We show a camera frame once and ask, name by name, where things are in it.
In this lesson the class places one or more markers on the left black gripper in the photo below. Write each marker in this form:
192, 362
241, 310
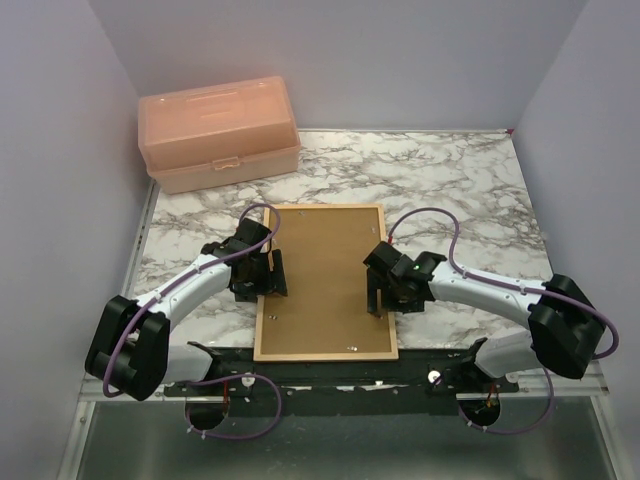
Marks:
271, 284

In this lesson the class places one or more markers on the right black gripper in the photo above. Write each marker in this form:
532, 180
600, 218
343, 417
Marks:
405, 306

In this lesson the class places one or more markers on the light wooden picture frame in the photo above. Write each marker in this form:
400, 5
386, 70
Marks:
325, 356

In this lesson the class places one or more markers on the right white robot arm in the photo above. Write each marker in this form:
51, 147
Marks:
559, 330

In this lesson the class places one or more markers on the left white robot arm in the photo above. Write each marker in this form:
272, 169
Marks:
131, 352

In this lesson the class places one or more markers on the pink translucent plastic box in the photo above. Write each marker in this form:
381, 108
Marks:
218, 135

